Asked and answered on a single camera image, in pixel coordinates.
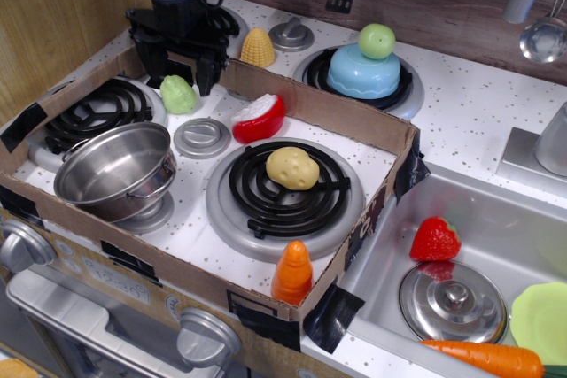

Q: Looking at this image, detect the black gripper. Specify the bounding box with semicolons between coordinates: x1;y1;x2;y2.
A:
130;0;229;96

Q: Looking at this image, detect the light green toy broccoli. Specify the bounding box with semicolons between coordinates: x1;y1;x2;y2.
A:
159;75;197;114

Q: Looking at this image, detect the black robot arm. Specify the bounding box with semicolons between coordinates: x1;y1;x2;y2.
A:
126;0;240;96

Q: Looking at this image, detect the stainless steel pot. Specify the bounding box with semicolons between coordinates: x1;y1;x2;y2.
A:
54;122;176;222

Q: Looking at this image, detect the steel pot lid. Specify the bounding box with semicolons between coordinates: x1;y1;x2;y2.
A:
398;260;508;343

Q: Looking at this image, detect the yellow toy corn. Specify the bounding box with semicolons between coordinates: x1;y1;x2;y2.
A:
240;27;276;68

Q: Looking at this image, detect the silver stove knob centre front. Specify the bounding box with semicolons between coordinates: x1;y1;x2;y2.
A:
174;118;231;159

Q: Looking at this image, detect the silver stove knob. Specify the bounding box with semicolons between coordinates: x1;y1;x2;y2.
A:
268;17;315;52
174;118;231;159

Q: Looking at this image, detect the red white toy cheese wedge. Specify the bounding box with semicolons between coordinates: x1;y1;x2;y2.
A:
231;94;285;144

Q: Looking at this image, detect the silver stove knob centre back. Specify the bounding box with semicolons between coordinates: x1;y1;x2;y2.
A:
268;17;315;52

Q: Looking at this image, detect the black burner back right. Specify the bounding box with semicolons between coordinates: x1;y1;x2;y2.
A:
292;46;424;120

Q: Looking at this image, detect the yellow toy potato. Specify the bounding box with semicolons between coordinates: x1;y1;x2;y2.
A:
266;146;320;190

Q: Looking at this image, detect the black burner front right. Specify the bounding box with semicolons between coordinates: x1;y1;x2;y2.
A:
206;138;365;263

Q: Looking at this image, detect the light blue toy bowl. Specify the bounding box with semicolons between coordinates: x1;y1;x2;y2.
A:
326;43;401;100

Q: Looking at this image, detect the green toy apple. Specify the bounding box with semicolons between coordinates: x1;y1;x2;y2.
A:
358;23;396;60

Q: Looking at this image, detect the cardboard fence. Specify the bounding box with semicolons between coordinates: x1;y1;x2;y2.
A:
1;44;421;348

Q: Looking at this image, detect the silver oven knob left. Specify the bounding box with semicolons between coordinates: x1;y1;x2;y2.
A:
1;219;57;274

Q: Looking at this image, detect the silver oven knob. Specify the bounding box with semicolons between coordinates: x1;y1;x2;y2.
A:
176;307;241;368
1;219;57;274

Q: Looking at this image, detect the orange toy carrot piece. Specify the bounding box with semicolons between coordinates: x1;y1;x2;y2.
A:
271;240;314;306

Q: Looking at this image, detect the silver oven knob right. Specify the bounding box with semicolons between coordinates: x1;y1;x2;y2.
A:
176;307;241;368

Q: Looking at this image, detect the red toy strawberry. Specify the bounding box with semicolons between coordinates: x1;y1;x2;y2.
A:
409;217;462;261

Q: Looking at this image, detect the orange object bottom left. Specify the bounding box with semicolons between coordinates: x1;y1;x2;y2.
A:
0;359;39;378

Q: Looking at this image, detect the hanging steel ladle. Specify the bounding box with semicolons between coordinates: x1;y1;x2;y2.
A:
519;0;566;64

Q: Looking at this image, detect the stainless steel sink basin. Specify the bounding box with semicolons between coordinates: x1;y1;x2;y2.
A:
341;166;566;377

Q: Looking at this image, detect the light green toy plate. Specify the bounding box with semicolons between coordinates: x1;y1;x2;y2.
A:
509;282;566;366

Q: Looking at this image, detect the long orange toy carrot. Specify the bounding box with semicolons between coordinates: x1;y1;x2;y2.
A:
421;341;545;377

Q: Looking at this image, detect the silver oven door handle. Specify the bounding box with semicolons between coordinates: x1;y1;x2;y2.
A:
6;270;225;377

